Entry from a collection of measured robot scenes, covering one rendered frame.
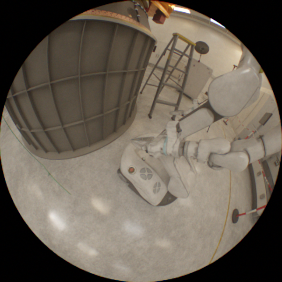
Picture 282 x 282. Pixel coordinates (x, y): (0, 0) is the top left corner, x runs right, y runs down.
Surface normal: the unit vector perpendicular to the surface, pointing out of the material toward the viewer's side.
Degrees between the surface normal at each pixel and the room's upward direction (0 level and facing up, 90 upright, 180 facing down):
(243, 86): 90
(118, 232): 0
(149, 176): 0
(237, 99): 91
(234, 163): 94
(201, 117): 90
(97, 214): 0
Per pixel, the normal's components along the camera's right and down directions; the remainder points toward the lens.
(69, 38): 0.51, 0.76
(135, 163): 0.27, -0.59
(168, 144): -0.67, -0.01
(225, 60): -0.54, 0.55
